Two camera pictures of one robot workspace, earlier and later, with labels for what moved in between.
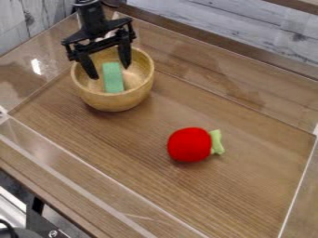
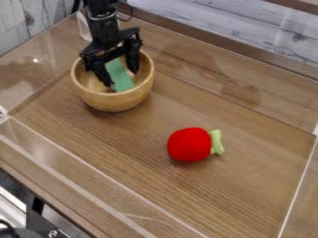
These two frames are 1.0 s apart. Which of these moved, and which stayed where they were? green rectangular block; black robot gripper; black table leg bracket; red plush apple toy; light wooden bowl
Moved: green rectangular block; black robot gripper
Stayed: light wooden bowl; black table leg bracket; red plush apple toy
